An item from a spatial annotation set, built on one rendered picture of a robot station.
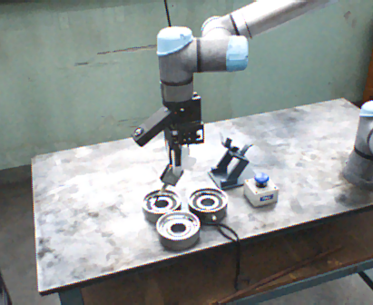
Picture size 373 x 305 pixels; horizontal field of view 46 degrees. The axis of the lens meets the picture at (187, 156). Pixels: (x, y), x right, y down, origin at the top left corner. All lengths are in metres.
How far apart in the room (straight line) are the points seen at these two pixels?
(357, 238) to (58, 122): 1.85
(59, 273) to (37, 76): 1.71
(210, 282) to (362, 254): 0.49
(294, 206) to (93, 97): 1.74
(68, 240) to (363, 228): 0.96
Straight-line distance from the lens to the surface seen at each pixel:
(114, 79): 2.68
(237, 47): 0.95
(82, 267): 1.08
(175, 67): 0.95
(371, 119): 1.26
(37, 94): 2.67
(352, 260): 1.47
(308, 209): 1.22
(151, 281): 1.36
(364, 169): 1.32
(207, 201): 1.19
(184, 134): 1.03
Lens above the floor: 1.55
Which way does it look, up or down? 32 degrees down
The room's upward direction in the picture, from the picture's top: 2 degrees counter-clockwise
